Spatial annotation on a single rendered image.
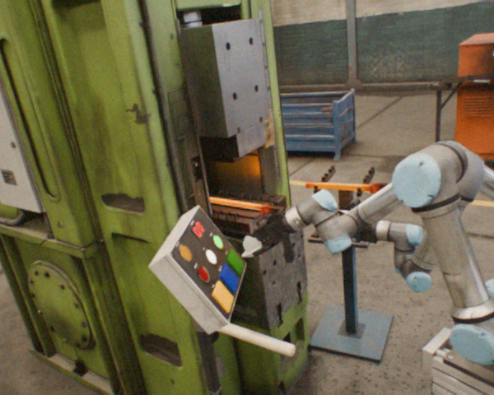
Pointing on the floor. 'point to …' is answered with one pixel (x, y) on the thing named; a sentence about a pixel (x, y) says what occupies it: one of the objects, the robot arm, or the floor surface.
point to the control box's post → (207, 357)
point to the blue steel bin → (319, 121)
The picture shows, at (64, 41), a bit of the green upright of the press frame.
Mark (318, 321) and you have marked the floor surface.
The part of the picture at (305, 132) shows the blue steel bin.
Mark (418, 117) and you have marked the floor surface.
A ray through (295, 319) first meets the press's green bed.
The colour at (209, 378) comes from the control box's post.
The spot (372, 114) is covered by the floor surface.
